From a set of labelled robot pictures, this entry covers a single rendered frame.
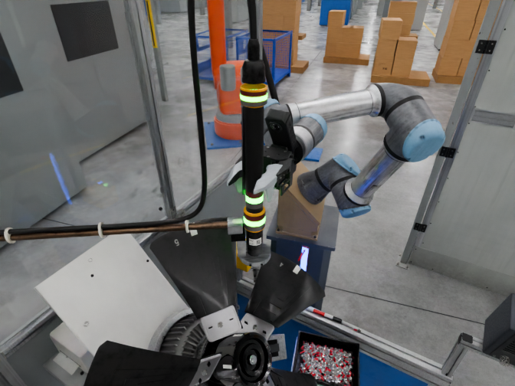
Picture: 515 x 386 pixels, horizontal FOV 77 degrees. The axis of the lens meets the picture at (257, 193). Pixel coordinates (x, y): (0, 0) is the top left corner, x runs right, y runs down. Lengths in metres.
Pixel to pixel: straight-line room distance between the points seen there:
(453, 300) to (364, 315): 0.70
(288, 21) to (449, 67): 3.74
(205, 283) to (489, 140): 1.97
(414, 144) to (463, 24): 7.65
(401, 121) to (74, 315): 0.98
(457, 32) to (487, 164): 6.31
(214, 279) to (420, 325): 1.95
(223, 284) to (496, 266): 2.33
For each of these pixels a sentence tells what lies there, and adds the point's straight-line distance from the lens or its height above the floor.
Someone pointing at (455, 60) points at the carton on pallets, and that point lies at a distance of 8.69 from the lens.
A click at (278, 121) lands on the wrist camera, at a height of 1.74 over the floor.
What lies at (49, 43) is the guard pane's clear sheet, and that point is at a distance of 1.14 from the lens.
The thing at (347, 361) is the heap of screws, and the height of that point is 0.85.
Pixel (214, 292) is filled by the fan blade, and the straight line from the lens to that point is 0.84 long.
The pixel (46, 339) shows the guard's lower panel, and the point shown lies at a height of 0.91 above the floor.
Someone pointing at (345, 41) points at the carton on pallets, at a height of 0.53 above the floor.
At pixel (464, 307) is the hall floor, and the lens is 2.86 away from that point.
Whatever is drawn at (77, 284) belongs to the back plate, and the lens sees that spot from 0.95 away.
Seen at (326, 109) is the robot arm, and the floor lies 1.65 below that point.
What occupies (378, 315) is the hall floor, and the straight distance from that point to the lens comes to 2.55.
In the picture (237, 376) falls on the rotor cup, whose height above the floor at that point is 1.24.
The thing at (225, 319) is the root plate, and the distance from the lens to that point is 0.85.
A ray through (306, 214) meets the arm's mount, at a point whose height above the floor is 1.14.
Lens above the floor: 1.96
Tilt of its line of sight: 34 degrees down
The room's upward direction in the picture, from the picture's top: straight up
